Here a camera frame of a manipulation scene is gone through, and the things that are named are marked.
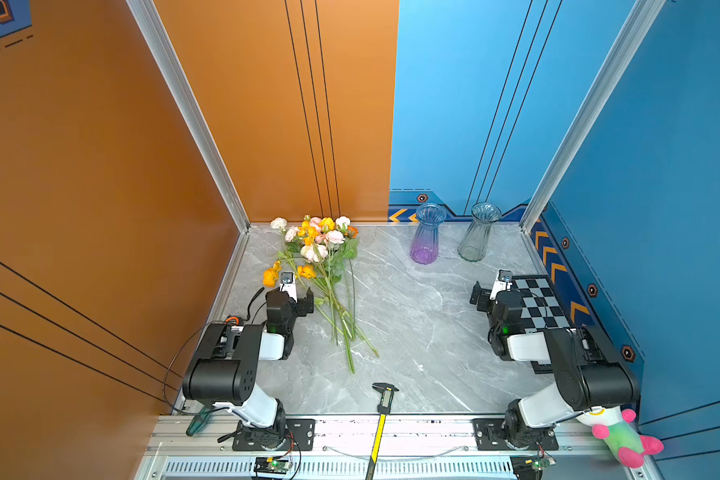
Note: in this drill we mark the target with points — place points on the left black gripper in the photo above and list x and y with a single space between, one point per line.
303 302

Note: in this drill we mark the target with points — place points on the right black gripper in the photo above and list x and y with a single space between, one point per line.
480 295

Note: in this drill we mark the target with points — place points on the blue purple glass vase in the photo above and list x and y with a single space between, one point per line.
425 245

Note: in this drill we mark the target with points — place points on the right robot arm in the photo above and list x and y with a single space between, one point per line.
589 374

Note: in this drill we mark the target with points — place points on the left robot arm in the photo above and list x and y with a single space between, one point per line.
222 372

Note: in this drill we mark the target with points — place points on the clear grey glass vase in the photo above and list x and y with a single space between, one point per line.
473 246

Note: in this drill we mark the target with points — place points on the black white checkerboard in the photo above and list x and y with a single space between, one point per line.
541 313

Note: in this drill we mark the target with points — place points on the mixed flower bunch on table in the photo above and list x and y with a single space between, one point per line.
320 252

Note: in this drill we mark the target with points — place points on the yellow black caliper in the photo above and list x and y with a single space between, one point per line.
387 392

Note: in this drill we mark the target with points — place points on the pink green plush toy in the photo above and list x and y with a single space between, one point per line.
613 426

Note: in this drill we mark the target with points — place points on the left green circuit board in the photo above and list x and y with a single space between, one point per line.
272 468

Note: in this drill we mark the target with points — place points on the green circuit board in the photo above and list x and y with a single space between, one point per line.
272 468
531 468

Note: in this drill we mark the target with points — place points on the right green circuit board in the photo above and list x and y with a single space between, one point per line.
531 468

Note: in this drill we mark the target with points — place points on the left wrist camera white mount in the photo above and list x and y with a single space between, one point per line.
287 284

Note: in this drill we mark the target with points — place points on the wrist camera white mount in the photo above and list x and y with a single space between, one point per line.
287 284
503 281

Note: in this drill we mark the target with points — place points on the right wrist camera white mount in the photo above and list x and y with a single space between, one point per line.
503 281

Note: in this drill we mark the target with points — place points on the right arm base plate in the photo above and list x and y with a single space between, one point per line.
494 434

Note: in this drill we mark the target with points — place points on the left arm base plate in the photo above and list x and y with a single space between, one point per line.
298 433

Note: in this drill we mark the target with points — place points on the green handled screwdriver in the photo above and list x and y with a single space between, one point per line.
199 421

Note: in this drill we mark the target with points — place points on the aluminium front rail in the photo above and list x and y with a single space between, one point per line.
413 446

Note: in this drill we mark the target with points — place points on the left aluminium corner post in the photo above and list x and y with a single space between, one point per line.
150 24

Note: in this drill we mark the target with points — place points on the aluminium corner post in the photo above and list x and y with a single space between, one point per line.
150 24
630 37

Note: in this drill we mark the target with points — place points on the right aluminium corner post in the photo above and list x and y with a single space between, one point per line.
630 37

